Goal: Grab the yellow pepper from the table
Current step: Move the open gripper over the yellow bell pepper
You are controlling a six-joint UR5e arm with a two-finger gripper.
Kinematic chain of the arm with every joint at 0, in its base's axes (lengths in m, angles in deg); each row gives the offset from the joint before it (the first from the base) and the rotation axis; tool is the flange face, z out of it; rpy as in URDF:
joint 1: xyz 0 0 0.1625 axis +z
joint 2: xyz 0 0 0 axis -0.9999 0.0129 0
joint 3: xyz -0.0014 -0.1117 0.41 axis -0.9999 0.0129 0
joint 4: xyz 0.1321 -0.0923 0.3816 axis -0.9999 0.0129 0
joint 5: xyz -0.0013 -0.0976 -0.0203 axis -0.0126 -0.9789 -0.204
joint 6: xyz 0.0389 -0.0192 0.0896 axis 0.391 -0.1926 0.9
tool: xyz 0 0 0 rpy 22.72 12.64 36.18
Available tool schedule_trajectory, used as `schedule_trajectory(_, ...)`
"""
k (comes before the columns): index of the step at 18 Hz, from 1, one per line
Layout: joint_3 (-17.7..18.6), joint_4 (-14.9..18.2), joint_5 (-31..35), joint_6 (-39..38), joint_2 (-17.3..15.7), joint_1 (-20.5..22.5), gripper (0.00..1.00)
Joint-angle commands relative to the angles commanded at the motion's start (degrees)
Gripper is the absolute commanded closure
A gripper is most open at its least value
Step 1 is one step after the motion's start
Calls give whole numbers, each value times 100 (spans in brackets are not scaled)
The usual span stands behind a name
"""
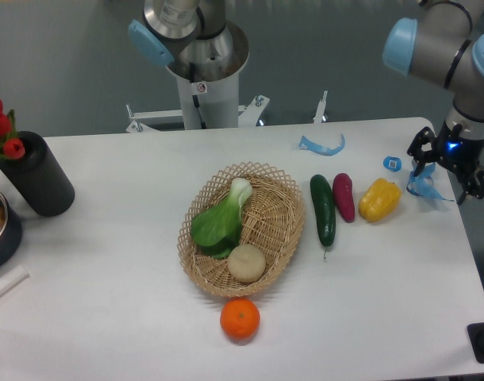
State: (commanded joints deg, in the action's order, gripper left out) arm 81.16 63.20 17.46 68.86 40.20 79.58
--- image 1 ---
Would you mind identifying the green cucumber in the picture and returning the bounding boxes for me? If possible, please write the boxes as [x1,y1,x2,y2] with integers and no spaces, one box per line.
[309,174,336,258]

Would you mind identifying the red artificial tulips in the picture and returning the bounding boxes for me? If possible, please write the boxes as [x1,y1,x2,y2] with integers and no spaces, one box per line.
[0,99,25,160]

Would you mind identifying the purple sweet potato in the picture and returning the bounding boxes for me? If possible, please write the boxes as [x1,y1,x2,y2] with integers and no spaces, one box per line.
[332,173,355,223]

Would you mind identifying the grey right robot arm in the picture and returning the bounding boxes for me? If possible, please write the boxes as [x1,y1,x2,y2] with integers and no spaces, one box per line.
[382,1,484,204]

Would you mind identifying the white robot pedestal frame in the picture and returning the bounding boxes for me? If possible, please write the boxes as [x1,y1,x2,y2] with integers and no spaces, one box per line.
[125,73,329,134]

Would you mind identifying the orange mandarin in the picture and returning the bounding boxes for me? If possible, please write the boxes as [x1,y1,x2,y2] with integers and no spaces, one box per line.
[220,298,260,341]

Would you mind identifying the grey robot base arm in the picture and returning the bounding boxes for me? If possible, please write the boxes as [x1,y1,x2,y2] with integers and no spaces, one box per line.
[128,1,249,83]

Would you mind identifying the black cylindrical vase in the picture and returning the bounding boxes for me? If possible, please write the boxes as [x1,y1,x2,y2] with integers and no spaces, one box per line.
[0,131,75,217]

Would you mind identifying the green bok choy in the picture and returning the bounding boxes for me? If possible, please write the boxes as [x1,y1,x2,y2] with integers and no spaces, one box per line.
[190,178,252,260]

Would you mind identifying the dark metal bowl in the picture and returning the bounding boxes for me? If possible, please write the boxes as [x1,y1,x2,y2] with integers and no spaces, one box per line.
[0,192,23,267]

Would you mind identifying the woven wicker basket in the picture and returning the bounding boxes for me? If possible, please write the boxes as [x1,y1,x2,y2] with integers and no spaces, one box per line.
[177,162,305,298]

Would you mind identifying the beige round bun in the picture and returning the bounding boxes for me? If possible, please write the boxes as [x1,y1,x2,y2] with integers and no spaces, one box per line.
[227,244,266,283]

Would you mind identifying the yellow bell pepper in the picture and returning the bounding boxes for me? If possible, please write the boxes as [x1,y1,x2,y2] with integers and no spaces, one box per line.
[358,178,401,222]

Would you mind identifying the blue tape strip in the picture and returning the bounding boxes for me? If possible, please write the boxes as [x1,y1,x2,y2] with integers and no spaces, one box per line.
[297,134,346,156]

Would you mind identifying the crumpled blue tape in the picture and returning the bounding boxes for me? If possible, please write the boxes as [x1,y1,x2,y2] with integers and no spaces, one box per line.
[405,161,454,202]

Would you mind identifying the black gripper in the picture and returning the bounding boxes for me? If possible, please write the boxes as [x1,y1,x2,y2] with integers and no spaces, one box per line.
[407,119,484,205]

